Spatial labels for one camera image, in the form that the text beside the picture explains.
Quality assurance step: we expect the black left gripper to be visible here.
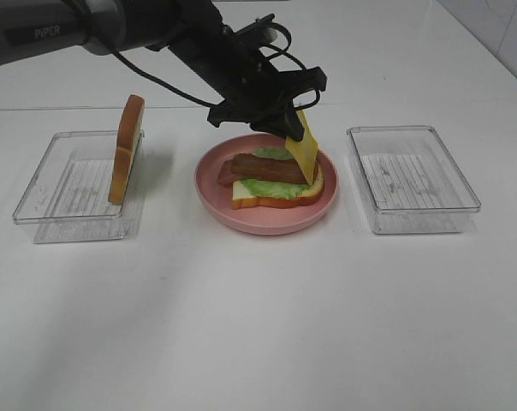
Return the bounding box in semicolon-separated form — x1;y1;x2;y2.
208;42;327;141

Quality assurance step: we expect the green lettuce leaf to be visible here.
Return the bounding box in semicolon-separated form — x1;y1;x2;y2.
230;146;312;200

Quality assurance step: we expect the tray bacon strip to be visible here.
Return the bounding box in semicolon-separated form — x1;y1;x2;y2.
217;160;241;187
231;153;307;184

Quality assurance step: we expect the yellow cheese slice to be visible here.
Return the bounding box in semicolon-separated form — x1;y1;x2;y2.
285;110;318;185

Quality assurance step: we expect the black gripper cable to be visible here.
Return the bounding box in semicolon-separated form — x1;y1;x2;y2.
112;23;320;113

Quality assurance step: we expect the clear plastic tray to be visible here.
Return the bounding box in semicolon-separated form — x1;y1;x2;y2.
347;125;481;235
12;130;145;244

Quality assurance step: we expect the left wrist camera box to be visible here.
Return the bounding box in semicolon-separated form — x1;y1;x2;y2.
235;14;284;47

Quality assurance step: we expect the pink round plate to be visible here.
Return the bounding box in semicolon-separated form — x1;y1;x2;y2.
194;133;339;235

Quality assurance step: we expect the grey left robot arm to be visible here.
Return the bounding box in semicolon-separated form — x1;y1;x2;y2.
0;1;327;141

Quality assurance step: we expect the bread slice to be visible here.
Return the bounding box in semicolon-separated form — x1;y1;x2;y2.
108;94;145;205

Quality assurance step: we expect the clear left plastic tray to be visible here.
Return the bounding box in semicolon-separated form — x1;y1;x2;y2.
12;130;145;244

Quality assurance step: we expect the clear right plastic tray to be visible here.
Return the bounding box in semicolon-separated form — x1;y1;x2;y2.
347;125;481;235

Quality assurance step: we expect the bread slice sandwich base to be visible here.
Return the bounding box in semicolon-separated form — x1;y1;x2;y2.
231;165;324;210

